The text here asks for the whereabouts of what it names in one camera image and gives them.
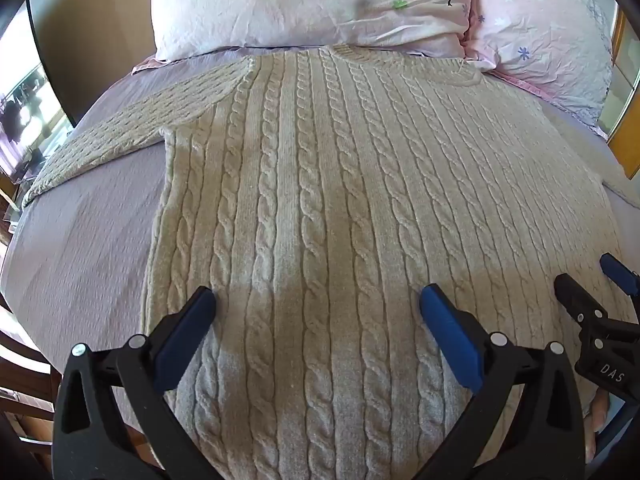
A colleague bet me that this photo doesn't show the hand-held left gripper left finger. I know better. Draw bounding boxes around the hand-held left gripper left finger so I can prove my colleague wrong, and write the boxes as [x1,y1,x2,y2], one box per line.
[52,286,218,480]

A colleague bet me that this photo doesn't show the cream cable knit sweater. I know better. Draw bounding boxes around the cream cable knit sweater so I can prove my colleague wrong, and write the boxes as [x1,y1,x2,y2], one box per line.
[20,44,640,480]

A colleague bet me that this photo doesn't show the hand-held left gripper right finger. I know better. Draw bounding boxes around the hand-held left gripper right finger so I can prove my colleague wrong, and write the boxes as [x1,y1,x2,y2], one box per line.
[419,284,587,480]

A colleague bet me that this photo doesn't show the person's right hand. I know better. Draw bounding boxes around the person's right hand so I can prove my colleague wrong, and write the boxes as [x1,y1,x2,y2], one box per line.
[584,389,612,466]

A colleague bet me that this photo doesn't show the pink floral pillow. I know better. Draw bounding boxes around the pink floral pillow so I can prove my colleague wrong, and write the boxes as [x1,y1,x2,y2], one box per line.
[464,0,615,137]

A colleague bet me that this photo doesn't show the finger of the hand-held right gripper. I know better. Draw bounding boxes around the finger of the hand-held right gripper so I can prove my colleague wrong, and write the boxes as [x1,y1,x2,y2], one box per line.
[599,253,640,311]
[553,273,609,334]

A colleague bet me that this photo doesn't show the lavender bed sheet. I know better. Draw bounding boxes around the lavender bed sheet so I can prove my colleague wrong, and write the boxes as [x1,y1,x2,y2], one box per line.
[0,42,640,411]

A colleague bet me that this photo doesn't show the wooden chair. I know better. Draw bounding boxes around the wooden chair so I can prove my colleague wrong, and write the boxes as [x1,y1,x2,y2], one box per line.
[0,290,66,466]

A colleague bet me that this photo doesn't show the black edged brown panel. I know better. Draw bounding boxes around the black edged brown panel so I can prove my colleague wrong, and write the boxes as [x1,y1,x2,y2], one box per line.
[27,0,168,130]

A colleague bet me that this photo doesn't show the white floral pillow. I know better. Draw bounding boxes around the white floral pillow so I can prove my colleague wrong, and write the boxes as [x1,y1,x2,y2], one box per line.
[150,0,475,63]

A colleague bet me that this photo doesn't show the wooden frame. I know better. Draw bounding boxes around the wooden frame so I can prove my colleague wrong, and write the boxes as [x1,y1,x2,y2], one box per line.
[597,2,640,181]

